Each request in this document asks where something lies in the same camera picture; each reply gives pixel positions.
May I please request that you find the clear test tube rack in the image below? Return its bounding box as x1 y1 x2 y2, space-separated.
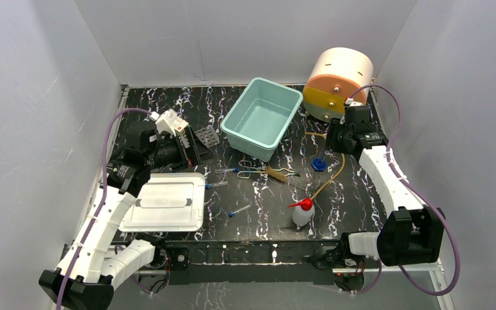
194 125 220 149

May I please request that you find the tan rubber tubing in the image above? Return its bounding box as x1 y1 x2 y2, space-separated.
305 132 346 201

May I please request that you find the blue-base funnel tube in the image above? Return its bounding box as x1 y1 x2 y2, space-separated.
311 158 327 172

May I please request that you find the brown test tube brush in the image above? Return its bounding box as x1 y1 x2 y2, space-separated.
247 165 317 193

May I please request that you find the red-cap wash bottle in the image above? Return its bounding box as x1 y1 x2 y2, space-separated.
288 198 315 227

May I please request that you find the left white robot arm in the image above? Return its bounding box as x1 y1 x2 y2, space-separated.
39 122 218 309

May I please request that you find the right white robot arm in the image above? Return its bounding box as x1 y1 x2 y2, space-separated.
325 106 444 267

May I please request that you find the blue-cap test tube middle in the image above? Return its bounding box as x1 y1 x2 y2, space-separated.
205 181 228 189

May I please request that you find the white bin lid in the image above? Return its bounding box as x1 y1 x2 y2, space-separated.
119 172 206 233

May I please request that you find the round orange yellow drawer cabinet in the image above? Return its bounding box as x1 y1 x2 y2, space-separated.
302 47 373 122

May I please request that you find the light teal plastic bin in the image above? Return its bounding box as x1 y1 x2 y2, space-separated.
220 77 303 162

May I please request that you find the blue-cap test tube lower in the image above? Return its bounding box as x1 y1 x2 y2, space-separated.
227 205 251 218

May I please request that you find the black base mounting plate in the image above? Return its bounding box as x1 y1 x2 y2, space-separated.
163 240 367 285

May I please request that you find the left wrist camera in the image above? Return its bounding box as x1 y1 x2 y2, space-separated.
156 109 189 136

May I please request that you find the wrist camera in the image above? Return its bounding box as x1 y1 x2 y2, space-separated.
344 98 364 108
156 109 189 136

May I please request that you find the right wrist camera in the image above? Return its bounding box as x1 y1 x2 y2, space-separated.
344 98 364 108

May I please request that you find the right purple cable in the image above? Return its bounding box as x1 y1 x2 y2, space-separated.
350 83 462 297

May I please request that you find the aluminium frame rail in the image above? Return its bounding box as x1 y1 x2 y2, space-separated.
136 261 454 310

